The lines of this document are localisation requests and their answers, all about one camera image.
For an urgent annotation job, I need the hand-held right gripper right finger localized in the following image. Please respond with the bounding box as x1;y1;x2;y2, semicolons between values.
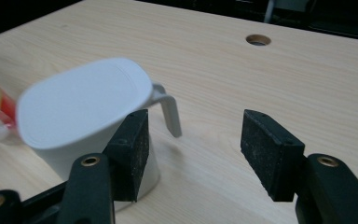
240;108;358;224

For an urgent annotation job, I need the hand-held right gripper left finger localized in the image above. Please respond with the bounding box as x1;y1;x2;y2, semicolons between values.
56;108;151;224

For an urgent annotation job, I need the white lidded plastic pitcher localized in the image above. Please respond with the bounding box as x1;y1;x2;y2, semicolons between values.
16;56;184;213

